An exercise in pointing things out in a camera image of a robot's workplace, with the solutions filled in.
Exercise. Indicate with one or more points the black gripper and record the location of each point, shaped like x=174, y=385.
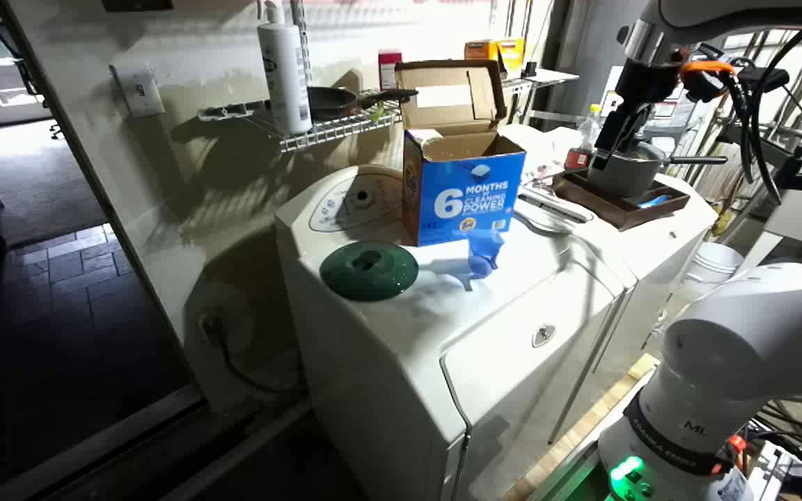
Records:
x=649, y=79

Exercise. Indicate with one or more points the light blue measuring cup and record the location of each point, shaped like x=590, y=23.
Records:
x=480, y=272
x=485, y=244

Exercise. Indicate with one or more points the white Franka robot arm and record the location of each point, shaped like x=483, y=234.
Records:
x=752, y=344

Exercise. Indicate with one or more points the white bottle with magenta top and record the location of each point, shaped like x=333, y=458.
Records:
x=387, y=70

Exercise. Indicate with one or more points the grey metal pot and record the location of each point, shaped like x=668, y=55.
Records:
x=624, y=172

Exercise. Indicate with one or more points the brown wooden tray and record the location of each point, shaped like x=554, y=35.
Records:
x=618, y=214

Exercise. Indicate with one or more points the metal spoon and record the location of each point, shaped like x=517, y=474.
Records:
x=554, y=208

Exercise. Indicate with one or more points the white dryer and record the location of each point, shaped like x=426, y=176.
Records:
x=646, y=254

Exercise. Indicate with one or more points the yellow box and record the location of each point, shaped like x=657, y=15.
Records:
x=493, y=55

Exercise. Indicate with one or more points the blue cardboard box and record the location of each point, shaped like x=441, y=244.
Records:
x=459, y=184

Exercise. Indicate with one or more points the white washing machine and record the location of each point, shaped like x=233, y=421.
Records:
x=437, y=336

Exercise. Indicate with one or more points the black frying pan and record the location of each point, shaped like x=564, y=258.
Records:
x=336, y=102

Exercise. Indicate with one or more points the dark green round lid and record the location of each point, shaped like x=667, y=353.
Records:
x=368, y=272

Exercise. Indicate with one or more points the light wooden plank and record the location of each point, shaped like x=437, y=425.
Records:
x=586, y=428

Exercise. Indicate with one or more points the tall white bottle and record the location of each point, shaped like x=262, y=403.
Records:
x=284, y=73

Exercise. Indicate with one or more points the white wall outlet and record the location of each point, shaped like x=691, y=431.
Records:
x=138, y=90

